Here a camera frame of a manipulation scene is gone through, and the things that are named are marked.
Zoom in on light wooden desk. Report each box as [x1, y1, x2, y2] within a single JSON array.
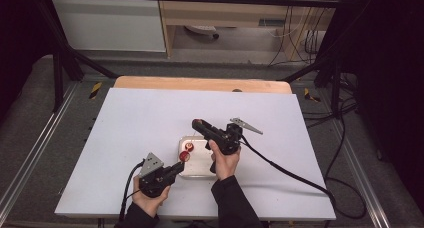
[[156, 0, 338, 61]]

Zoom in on hanging cable bundle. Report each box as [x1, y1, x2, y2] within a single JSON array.
[[269, 4, 334, 66]]

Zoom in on black floor cables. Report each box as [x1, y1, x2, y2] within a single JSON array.
[[303, 72, 359, 129]]

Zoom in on white cabinet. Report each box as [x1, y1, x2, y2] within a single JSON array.
[[51, 0, 167, 53]]

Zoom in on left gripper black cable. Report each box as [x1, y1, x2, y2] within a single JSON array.
[[118, 160, 146, 222]]

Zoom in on chair base with caster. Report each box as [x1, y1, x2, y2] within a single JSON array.
[[184, 25, 220, 41]]

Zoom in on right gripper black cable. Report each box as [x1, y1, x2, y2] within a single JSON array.
[[239, 134, 368, 220]]

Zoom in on black curtain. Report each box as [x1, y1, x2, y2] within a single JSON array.
[[333, 0, 424, 216], [0, 0, 54, 122]]

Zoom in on aluminium floor rail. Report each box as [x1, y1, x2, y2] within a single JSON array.
[[328, 117, 391, 228], [0, 82, 79, 216]]

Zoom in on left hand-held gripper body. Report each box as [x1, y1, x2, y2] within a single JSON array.
[[138, 152, 178, 199]]

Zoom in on square white tray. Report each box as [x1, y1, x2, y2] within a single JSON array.
[[177, 135, 218, 179]]

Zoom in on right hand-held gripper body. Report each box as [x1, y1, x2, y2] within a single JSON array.
[[204, 117, 264, 156]]

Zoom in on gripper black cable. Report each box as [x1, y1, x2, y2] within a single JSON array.
[[239, 134, 368, 220], [118, 160, 146, 222]]

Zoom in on wooden table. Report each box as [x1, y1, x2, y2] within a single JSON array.
[[113, 75, 293, 95]]

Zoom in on person's left hand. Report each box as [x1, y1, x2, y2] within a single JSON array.
[[132, 176, 171, 218]]

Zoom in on person's right hand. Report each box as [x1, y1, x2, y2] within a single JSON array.
[[209, 141, 242, 182]]

